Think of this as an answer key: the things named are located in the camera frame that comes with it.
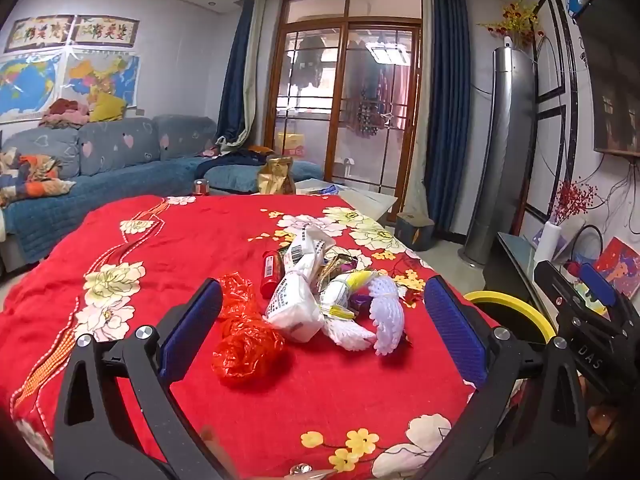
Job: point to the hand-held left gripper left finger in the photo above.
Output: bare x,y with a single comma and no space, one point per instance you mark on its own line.
192,327

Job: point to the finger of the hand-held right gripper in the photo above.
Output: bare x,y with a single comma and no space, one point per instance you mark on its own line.
597,284
550,280

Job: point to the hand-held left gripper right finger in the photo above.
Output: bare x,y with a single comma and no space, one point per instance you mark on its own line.
455,330

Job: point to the yellow rimmed black trash bin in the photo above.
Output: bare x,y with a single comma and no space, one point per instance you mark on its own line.
500,296

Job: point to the red plastic bag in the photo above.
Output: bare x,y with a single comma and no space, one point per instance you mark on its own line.
245,345

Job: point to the white foam net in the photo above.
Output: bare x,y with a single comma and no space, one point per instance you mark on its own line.
387,315

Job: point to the white plastic bag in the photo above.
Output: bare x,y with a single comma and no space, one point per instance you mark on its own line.
295,305

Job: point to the colourful picture book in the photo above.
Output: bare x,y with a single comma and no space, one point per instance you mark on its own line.
620,265

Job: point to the white vase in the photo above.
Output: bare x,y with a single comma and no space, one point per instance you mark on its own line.
550,242

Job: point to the television cabinet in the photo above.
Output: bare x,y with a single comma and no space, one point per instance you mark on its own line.
515,260

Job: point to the black hoop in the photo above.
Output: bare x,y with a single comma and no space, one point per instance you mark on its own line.
600,232

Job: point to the red berry branches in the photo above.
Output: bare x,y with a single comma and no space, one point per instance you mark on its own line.
572,202

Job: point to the red floral blanket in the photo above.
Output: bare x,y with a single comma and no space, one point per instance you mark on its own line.
175,240

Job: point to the blue box stool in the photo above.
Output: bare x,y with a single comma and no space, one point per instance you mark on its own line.
415,232

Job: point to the silver tower air conditioner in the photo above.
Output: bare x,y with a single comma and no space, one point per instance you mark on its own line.
500,160

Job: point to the small red can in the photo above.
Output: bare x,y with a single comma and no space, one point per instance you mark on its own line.
201,188

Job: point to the grey coffee table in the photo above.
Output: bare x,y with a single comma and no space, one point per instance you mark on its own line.
360,200

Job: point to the blue sofa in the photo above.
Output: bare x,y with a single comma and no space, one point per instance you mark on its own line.
125,175

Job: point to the gold paper bag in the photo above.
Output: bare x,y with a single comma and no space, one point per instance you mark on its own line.
276,177

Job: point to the dark clothes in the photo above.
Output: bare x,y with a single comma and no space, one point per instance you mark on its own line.
235,159

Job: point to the blue packet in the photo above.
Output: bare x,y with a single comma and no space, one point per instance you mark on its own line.
330,189

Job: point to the long blue curtain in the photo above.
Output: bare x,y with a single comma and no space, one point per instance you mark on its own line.
447,110

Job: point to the yellow cardboard box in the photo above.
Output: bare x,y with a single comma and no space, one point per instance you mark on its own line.
291,145

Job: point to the orange patterned blanket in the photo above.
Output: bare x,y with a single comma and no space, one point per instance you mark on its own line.
35,175

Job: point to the yellow pillow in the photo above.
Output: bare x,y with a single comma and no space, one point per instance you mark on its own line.
107,107

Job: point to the hanging clothes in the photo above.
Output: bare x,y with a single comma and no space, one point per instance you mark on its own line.
372,105

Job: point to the pile of pink clothes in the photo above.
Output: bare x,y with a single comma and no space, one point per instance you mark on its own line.
65,112

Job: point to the blue curtain with beige lining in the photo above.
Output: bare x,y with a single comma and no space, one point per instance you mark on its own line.
237,75

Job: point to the yellow red artificial flowers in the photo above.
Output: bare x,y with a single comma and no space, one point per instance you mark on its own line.
515,20

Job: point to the country map poster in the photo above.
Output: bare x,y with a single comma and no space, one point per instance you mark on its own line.
105,75

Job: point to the wooden glass sliding door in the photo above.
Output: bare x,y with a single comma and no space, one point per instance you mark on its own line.
345,85

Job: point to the world map poster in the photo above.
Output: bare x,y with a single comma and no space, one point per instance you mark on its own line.
27,85

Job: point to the wall television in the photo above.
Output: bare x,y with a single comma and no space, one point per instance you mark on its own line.
615,85

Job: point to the embroidered wall scroll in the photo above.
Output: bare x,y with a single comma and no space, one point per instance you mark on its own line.
105,30
40,34

